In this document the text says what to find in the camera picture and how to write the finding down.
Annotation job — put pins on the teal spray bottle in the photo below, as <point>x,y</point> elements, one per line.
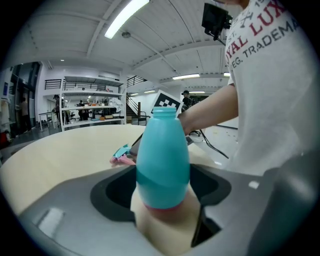
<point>162,150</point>

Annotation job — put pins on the white crumpled bag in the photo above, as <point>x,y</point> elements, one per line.
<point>116,103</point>

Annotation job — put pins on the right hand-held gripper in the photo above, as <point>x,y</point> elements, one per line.
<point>166,101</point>

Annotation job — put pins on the black balcony railing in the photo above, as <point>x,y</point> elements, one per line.
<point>53,84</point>

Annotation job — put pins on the black camera unit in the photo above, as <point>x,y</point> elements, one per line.
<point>215,18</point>

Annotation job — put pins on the teal and pink spray head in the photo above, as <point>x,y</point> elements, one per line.
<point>120,153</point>

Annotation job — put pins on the person's right forearm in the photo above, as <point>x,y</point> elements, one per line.
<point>212,110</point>

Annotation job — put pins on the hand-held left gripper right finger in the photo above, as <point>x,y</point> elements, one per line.
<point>237,212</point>

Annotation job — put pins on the staircase with black railing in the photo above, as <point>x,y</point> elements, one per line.
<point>133,105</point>

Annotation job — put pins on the long ceiling lamp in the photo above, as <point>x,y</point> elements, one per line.
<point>186,76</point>
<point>125,18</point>

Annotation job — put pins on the blue wall sign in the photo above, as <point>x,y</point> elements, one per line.
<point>5,88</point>

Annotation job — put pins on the white table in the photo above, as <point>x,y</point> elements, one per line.
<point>47,117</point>

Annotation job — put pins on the person's white printed T-shirt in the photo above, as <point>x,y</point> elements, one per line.
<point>270,100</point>

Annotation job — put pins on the round ceiling smoke detector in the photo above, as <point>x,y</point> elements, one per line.
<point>126,34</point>

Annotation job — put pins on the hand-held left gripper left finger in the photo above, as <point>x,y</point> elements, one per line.
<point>72,200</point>

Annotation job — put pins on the white shelf unit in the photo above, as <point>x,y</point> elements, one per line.
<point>93,93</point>

